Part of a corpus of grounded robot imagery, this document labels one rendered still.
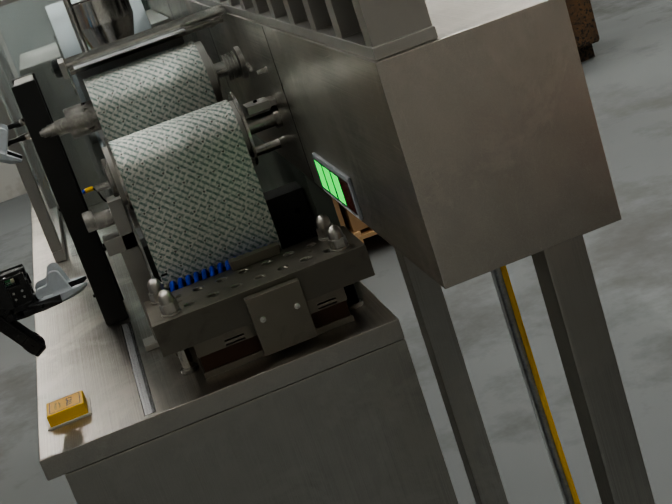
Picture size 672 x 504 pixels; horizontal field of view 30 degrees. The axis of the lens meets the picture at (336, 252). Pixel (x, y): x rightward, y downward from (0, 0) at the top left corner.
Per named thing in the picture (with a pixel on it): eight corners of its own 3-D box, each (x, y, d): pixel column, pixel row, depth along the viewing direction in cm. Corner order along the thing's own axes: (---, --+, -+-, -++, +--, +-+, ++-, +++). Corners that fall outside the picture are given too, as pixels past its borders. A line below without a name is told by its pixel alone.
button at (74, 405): (50, 414, 229) (45, 403, 229) (86, 400, 230) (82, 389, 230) (51, 428, 223) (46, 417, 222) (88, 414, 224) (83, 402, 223)
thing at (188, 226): (165, 292, 236) (131, 201, 230) (281, 247, 239) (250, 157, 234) (165, 292, 235) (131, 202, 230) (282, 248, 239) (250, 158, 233)
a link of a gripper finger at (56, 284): (76, 264, 225) (27, 280, 226) (88, 293, 227) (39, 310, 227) (78, 259, 228) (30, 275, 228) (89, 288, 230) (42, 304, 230)
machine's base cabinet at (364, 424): (125, 403, 475) (40, 195, 450) (283, 341, 485) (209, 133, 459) (227, 863, 238) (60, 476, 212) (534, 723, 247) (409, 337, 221)
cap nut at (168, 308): (160, 313, 221) (151, 291, 220) (179, 306, 222) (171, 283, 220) (162, 319, 218) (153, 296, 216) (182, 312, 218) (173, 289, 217)
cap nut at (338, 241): (328, 249, 226) (320, 226, 225) (346, 242, 226) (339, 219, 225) (332, 254, 222) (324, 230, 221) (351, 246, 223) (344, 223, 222)
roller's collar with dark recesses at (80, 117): (73, 136, 259) (62, 107, 257) (101, 126, 260) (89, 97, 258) (74, 141, 253) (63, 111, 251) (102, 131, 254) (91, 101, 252)
